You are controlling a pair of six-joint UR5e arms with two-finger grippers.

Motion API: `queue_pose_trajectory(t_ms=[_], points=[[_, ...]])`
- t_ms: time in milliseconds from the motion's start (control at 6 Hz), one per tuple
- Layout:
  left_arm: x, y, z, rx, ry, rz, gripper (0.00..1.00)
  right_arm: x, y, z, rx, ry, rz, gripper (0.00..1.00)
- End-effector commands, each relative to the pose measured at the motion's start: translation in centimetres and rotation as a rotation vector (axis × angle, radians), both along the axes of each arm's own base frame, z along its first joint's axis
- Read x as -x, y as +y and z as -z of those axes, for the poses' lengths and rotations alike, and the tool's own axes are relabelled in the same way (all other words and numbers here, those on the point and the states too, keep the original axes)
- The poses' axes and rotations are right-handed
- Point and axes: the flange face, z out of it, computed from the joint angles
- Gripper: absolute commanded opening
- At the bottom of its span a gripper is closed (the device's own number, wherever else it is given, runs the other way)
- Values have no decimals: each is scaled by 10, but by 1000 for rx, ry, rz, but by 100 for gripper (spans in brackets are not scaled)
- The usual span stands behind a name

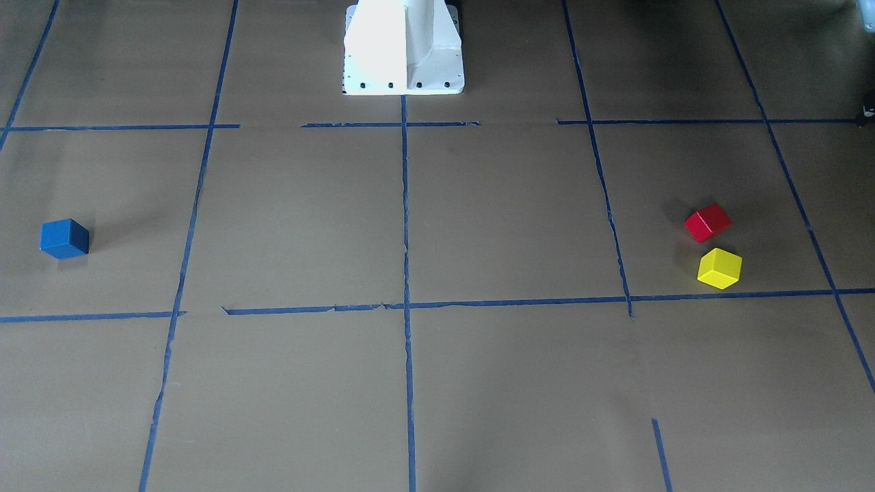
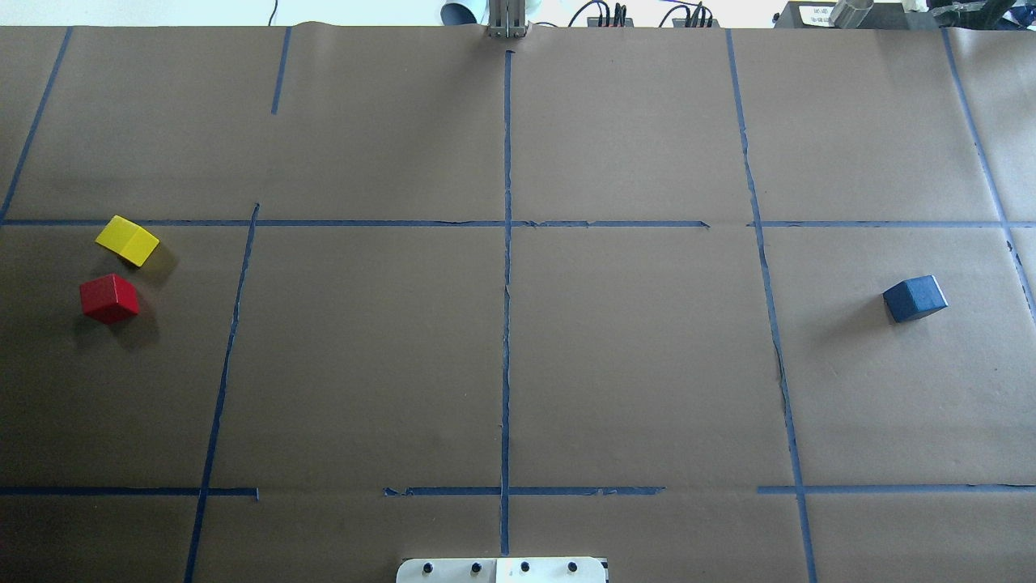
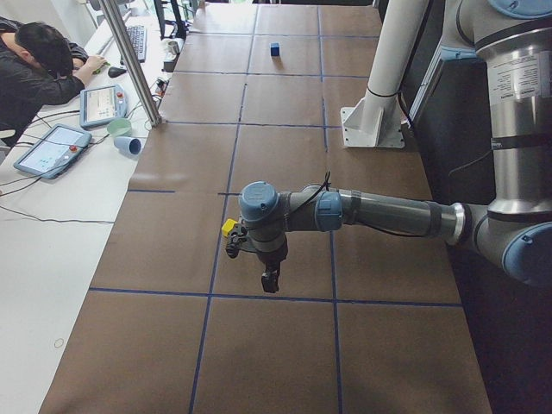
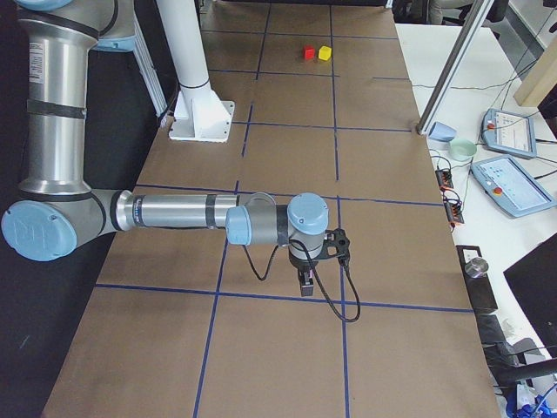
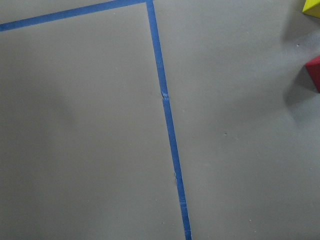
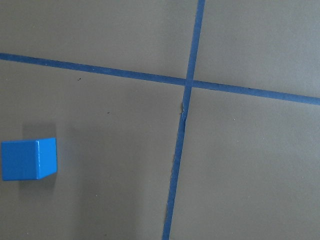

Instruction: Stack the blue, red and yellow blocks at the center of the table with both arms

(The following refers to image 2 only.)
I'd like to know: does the yellow wooden block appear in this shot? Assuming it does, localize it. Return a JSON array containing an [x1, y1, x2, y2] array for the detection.
[[94, 215, 159, 268]]

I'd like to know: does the blue wooden block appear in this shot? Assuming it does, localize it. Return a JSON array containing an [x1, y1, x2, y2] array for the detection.
[[881, 275, 949, 322]]

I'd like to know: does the red wooden block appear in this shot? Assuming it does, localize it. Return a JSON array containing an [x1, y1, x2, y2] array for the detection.
[[79, 273, 140, 325]]

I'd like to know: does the black power strip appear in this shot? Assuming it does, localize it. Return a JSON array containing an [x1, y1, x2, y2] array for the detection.
[[680, 2, 715, 28], [586, 2, 635, 28]]

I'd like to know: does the light blue cup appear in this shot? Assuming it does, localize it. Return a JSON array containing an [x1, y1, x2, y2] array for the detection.
[[439, 0, 488, 26]]

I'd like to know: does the black box with metal cylinder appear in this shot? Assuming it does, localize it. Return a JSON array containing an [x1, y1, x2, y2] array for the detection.
[[773, 1, 939, 30]]

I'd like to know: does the aluminium frame post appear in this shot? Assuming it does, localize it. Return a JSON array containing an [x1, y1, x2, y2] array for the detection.
[[487, 0, 529, 38]]

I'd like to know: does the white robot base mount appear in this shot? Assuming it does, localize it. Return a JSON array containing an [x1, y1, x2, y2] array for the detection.
[[395, 556, 609, 582]]

